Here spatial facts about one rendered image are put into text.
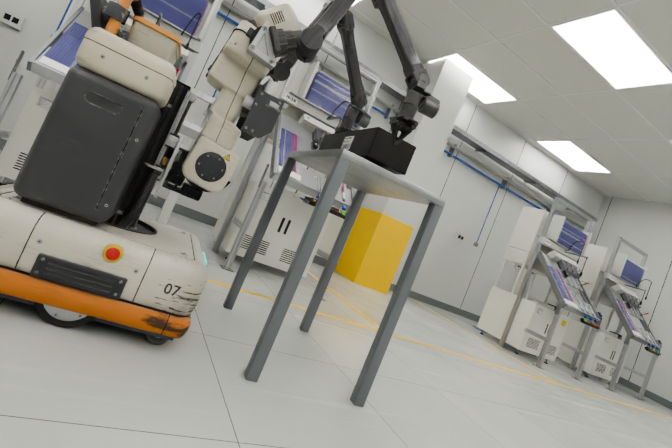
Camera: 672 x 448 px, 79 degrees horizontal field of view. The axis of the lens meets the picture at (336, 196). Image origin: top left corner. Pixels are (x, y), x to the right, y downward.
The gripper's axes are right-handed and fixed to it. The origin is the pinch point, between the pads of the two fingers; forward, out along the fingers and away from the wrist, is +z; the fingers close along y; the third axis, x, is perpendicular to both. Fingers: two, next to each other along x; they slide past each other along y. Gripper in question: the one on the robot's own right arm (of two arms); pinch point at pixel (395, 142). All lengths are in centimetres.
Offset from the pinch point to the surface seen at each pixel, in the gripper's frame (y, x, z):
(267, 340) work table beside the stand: -6, 18, 78
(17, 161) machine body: 164, 143, 74
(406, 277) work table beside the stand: -6.5, -21.7, 43.1
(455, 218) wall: 365, -325, -45
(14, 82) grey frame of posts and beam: 132, 151, 32
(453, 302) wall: 371, -384, 73
